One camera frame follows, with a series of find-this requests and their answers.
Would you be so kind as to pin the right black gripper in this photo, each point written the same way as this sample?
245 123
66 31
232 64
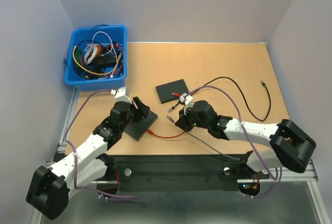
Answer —
182 121

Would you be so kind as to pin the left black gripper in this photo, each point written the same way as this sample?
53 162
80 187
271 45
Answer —
142 110

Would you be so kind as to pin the black network switch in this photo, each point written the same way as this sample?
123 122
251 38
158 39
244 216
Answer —
136 130
171 91

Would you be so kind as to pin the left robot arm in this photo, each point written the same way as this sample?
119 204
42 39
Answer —
52 187

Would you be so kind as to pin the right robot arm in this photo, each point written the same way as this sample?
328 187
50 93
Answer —
288 145

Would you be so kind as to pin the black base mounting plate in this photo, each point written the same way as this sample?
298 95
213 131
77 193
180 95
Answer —
175 172

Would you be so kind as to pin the black adapter in bin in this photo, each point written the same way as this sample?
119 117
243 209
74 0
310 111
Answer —
105 61

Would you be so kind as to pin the blue plastic bin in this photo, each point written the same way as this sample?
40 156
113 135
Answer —
87 44

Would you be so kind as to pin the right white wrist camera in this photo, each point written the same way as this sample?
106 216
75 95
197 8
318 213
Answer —
187 101

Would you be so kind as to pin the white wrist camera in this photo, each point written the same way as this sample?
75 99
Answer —
187 101
121 95

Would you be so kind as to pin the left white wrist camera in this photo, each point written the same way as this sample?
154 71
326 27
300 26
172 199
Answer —
121 95

